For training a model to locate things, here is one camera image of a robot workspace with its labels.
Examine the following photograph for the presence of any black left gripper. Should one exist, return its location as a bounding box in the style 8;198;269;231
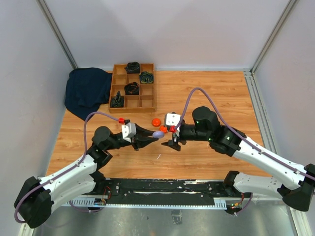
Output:
106;123;158;151

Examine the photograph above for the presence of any orange charging case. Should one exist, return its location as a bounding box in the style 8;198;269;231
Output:
159;125;168;133
152;118;161;127

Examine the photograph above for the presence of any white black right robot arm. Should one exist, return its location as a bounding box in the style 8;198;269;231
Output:
164;106;315;212

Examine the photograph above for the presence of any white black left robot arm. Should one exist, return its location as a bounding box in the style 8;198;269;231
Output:
14;122;164;229

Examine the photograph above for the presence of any dark rolled belt lower left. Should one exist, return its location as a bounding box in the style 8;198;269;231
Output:
110;91;125;108

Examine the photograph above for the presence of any wooden compartment tray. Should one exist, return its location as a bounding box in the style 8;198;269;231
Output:
109;62;157;114

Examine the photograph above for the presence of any black rolled belt middle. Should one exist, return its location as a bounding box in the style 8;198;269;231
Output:
124;82;140;95

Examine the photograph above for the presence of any black rolled belt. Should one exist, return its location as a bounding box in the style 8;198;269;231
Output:
124;82;140;95
125;62;140;74

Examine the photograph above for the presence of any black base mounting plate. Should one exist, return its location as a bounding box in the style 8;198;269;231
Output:
86;178;250;208

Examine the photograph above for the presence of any dark green rolled belt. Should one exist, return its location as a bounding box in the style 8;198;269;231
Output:
139;71;154;84

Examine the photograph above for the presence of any black rolled belt top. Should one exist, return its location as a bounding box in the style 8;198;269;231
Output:
125;62;140;74

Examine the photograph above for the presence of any dark blue cloth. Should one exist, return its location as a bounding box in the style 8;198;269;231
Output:
64;67;112;120

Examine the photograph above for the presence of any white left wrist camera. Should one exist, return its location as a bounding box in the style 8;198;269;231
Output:
122;122;136;143

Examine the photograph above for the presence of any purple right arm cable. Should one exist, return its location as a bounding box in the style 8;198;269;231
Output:
169;88;315;217

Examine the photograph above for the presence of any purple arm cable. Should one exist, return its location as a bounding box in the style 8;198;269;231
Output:
169;88;315;217
14;111;124;224

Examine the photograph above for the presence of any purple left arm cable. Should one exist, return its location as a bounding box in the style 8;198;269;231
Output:
14;111;124;224

